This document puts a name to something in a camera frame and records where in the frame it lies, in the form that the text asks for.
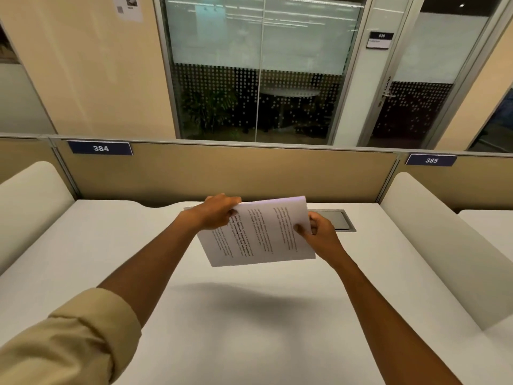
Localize person's left hand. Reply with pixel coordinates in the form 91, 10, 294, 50
192, 193, 242, 231

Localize person's right hand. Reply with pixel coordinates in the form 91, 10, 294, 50
294, 211, 348, 266

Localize printed white paper sheets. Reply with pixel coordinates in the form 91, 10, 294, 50
184, 196, 316, 268

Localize person's right forearm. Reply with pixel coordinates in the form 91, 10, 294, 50
330, 252, 462, 385

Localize person's left forearm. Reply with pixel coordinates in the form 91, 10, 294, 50
97, 211, 203, 328

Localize beige desk partition panel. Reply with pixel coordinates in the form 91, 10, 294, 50
49, 135, 401, 208
0, 134, 77, 197
394, 152, 513, 213

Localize green potted plant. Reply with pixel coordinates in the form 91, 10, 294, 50
181, 87, 238, 137

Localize round white table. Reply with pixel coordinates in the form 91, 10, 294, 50
261, 86, 322, 129

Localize white curved desk divider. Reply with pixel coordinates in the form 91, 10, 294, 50
380, 172, 513, 332
0, 161, 76, 275

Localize blue desk number label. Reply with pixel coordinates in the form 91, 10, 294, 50
406, 153, 458, 167
67, 140, 134, 156

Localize frosted glass window panel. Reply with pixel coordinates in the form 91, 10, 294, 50
154, 0, 374, 146

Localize black and white door sign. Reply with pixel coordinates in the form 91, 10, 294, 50
366, 31, 394, 49

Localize grey desk cable hatch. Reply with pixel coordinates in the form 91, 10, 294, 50
308, 209, 356, 232

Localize glass door with frame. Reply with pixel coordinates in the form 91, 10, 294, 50
358, 0, 513, 150

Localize white wall notice paper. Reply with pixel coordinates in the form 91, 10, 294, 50
112, 0, 143, 23

